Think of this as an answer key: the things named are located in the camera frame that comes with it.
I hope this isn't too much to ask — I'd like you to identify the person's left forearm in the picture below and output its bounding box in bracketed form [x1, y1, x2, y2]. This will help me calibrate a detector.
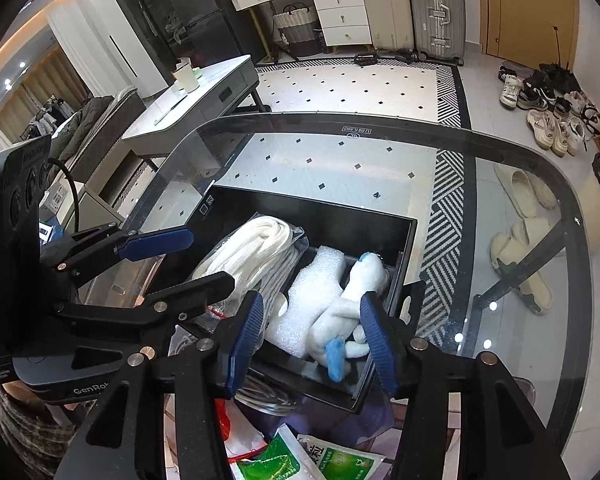
[0, 385, 89, 479]

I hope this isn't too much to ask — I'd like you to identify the black cardboard box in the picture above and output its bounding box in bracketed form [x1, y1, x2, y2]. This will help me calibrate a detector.
[177, 185, 427, 414]

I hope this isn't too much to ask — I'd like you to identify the wooden door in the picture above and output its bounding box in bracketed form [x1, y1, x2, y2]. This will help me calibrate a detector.
[482, 0, 581, 64]

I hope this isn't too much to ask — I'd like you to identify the grey white coffee table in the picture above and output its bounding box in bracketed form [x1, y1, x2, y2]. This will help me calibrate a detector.
[121, 54, 272, 172]

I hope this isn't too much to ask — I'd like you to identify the black white patterned rug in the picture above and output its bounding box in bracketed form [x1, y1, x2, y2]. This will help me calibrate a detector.
[115, 57, 479, 352]

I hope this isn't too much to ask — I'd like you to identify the grey sofa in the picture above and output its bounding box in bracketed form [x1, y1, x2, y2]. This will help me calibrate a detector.
[45, 85, 149, 182]

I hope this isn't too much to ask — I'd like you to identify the cream suitcase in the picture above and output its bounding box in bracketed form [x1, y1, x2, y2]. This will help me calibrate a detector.
[356, 0, 414, 54]

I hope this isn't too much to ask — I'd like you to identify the woven laundry basket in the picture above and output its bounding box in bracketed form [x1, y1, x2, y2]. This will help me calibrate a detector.
[271, 2, 324, 56]

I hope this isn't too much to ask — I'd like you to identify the cream slipper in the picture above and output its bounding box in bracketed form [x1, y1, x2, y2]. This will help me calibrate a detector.
[489, 232, 554, 316]
[495, 164, 539, 219]
[510, 217, 566, 257]
[512, 170, 559, 212]

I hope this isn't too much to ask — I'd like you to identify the red white packet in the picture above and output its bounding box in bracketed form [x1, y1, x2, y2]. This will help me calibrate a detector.
[215, 400, 272, 462]

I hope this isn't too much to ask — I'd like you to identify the white cup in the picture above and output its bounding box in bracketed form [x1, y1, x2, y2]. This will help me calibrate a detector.
[172, 58, 204, 94]

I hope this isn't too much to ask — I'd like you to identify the dark grey fridge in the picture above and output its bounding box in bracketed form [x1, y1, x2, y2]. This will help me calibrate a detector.
[155, 0, 262, 62]

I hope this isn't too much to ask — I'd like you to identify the black umbrella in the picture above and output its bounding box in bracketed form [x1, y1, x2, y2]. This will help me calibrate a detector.
[539, 25, 582, 92]

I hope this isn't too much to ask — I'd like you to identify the white drawer cabinet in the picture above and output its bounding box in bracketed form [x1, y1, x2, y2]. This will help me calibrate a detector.
[312, 0, 374, 49]

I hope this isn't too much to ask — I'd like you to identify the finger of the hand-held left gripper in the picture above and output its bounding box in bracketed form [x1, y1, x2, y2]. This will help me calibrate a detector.
[40, 224, 194, 275]
[52, 271, 237, 343]

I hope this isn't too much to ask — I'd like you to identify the silver suitcase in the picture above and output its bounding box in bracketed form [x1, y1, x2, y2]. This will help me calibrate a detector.
[406, 0, 467, 66]

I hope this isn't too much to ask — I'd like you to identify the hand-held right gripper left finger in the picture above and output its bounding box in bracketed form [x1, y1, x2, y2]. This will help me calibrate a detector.
[55, 290, 266, 480]

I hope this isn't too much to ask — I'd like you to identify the pile of shoes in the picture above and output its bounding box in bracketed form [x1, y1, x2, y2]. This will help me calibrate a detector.
[497, 60, 600, 159]

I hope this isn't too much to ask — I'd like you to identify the black cable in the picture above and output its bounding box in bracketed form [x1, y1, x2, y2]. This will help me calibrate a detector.
[46, 157, 82, 235]

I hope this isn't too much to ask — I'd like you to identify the green white packet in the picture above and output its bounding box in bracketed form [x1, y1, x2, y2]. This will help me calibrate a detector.
[297, 432, 386, 480]
[230, 422, 302, 480]

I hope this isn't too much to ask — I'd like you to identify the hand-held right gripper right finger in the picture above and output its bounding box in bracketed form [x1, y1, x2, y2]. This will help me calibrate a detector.
[359, 291, 581, 480]

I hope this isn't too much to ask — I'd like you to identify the black glass cabinet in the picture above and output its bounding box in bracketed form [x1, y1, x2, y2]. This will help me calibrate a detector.
[100, 0, 191, 61]

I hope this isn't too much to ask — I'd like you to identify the glass table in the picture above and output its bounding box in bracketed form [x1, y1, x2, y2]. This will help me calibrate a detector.
[75, 112, 598, 480]

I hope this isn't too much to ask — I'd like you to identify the white pen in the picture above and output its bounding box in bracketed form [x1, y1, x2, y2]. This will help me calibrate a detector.
[155, 95, 186, 124]

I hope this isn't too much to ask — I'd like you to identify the grey cord coil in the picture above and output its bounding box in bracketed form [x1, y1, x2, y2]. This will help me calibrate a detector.
[234, 370, 302, 414]

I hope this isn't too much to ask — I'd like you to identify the white foam wrap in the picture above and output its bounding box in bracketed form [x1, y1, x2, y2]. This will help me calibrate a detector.
[265, 245, 354, 362]

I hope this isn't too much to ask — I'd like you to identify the white plush toy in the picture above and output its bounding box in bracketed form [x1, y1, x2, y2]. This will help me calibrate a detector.
[307, 251, 389, 384]

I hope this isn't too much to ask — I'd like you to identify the clear bag of white laces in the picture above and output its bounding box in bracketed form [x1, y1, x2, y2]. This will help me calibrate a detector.
[187, 215, 309, 312]

